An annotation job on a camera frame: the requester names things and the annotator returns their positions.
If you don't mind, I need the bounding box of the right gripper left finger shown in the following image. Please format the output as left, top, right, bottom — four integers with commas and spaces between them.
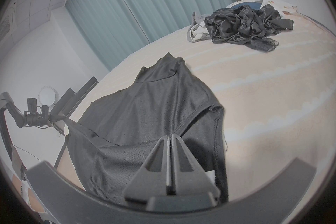
122, 135, 170, 204

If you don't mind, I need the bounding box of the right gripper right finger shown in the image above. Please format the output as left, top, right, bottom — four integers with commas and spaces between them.
170, 134, 221, 204

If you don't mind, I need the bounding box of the black T-shirt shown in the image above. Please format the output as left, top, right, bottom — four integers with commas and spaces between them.
64, 52, 229, 208

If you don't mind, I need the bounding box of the bed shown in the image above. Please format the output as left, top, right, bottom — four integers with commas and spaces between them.
55, 0, 336, 204

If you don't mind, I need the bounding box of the pile of clothes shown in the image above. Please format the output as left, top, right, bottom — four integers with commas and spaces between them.
186, 2, 294, 53

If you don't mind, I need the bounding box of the black chest of drawers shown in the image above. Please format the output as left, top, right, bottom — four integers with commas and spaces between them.
48, 76, 99, 137

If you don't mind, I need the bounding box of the round white mirror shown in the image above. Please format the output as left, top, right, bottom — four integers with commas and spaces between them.
38, 86, 57, 108

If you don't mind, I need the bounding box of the white printed pillow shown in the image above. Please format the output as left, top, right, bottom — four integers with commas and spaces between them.
227, 0, 298, 19

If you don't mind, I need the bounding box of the white ceiling air vent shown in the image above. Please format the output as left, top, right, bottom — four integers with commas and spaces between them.
5, 2, 18, 42

